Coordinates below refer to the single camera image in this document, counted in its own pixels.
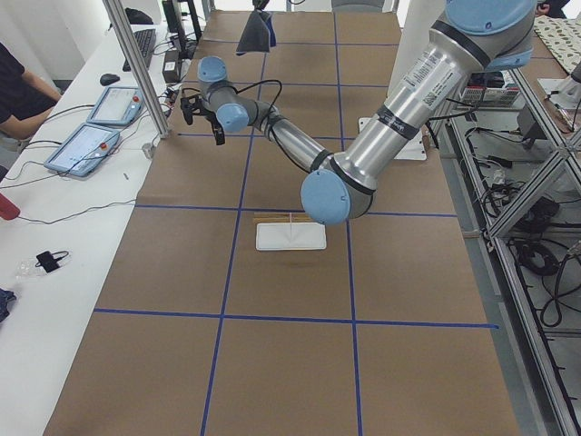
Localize near blue teach pendant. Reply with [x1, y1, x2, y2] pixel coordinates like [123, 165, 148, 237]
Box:
[44, 123, 120, 177]

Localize white wooden towel rack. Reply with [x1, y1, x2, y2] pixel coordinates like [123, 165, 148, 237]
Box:
[252, 213, 327, 252]

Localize red object on desk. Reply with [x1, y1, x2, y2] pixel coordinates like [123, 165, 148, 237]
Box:
[0, 194, 21, 221]

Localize small black adapter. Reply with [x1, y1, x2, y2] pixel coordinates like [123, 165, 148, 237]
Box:
[35, 251, 70, 273]

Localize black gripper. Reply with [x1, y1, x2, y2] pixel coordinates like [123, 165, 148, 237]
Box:
[203, 109, 225, 145]
[252, 0, 270, 11]

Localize black power brick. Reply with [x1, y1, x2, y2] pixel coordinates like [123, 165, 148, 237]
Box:
[162, 49, 182, 84]

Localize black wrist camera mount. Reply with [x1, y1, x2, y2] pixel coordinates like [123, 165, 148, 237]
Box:
[180, 89, 205, 125]

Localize blue grey towel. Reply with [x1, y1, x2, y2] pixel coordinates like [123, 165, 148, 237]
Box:
[236, 9, 277, 56]

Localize black computer mouse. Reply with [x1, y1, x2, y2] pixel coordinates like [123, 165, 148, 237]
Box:
[99, 74, 121, 86]

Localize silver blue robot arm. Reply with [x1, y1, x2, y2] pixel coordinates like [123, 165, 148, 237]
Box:
[197, 1, 536, 225]

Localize black keyboard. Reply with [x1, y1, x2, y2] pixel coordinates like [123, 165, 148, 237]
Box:
[133, 28, 156, 68]

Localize seated person in black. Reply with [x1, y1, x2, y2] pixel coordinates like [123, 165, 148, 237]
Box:
[1, 45, 61, 154]

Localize blue teach pendant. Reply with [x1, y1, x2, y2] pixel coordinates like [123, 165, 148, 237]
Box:
[44, 123, 120, 177]
[87, 85, 143, 127]

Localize aluminium frame post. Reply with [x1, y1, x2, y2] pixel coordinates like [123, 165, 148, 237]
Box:
[103, 0, 169, 139]

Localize black monitor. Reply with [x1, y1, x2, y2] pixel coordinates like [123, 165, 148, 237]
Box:
[162, 0, 202, 60]

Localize far blue teach pendant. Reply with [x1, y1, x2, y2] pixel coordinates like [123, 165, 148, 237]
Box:
[87, 85, 143, 127]

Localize small metal cylinder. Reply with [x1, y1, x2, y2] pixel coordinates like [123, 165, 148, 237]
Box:
[142, 144, 155, 159]

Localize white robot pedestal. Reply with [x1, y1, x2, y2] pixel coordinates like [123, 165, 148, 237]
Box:
[348, 1, 454, 166]

